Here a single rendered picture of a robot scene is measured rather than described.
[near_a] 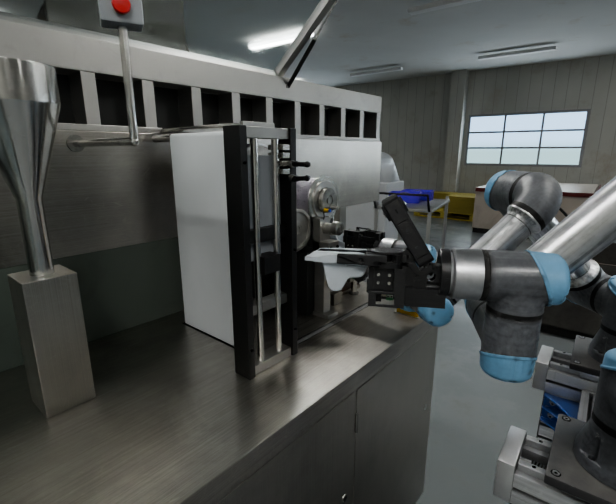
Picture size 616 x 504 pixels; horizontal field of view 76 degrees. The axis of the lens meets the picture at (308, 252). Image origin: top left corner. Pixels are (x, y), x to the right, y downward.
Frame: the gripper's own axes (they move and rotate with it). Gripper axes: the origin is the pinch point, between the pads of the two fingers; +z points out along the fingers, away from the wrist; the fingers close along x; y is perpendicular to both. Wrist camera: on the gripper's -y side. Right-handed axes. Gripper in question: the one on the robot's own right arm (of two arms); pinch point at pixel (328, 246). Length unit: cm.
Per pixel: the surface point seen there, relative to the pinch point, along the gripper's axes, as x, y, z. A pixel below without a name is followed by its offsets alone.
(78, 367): 76, -11, 4
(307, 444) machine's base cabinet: 45, -31, -29
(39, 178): 77, 26, 5
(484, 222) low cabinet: -614, -89, 125
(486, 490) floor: -53, -109, -45
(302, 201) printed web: 12.3, 15.9, 0.3
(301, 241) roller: 15.9, 4.8, -2.3
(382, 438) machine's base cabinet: 11, -51, -29
